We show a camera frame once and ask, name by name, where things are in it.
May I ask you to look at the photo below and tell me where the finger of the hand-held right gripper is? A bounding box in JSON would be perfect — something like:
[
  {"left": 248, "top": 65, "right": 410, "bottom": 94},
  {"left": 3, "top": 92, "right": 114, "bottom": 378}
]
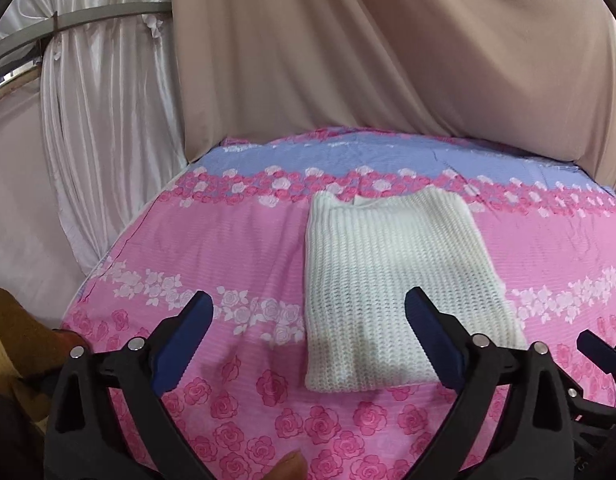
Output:
[
  {"left": 568, "top": 385, "right": 616, "bottom": 443},
  {"left": 576, "top": 329, "right": 616, "bottom": 376}
]

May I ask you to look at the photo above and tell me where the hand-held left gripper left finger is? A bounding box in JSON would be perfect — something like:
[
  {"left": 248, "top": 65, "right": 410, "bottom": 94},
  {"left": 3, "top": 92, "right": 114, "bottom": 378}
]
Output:
[{"left": 43, "top": 290, "right": 215, "bottom": 480}]

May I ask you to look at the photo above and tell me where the grey curtain band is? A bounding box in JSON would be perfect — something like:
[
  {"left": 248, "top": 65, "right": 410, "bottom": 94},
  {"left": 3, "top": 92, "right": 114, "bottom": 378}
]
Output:
[{"left": 0, "top": 2, "right": 173, "bottom": 69}]

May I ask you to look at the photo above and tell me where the white knit sweater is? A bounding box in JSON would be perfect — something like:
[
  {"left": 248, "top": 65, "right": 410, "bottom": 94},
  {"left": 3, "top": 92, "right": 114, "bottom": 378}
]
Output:
[{"left": 304, "top": 186, "right": 527, "bottom": 395}]

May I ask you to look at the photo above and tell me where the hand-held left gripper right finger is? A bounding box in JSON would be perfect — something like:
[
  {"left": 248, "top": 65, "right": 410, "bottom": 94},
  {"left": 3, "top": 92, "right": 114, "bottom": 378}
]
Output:
[{"left": 404, "top": 287, "right": 574, "bottom": 480}]

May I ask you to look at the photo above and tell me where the person's left hand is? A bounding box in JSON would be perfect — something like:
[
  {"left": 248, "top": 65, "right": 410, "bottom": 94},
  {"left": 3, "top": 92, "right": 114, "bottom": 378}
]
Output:
[{"left": 275, "top": 451, "right": 309, "bottom": 480}]

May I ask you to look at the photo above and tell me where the person's brown clothing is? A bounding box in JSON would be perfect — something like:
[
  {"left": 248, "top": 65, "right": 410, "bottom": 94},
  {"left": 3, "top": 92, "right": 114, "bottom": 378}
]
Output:
[{"left": 0, "top": 284, "right": 91, "bottom": 480}]

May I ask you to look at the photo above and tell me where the pink floral bedsheet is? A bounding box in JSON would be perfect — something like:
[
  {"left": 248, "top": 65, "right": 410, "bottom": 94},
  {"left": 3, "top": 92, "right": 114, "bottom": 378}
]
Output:
[{"left": 62, "top": 125, "right": 616, "bottom": 480}]

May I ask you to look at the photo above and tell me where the beige draped cloth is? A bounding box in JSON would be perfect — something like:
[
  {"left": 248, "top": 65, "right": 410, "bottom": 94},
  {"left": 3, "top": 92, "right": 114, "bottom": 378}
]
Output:
[{"left": 170, "top": 0, "right": 616, "bottom": 173}]

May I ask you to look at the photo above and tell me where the white satin curtain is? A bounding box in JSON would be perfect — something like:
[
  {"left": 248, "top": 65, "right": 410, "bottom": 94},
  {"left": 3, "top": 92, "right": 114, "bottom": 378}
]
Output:
[{"left": 0, "top": 0, "right": 189, "bottom": 281}]

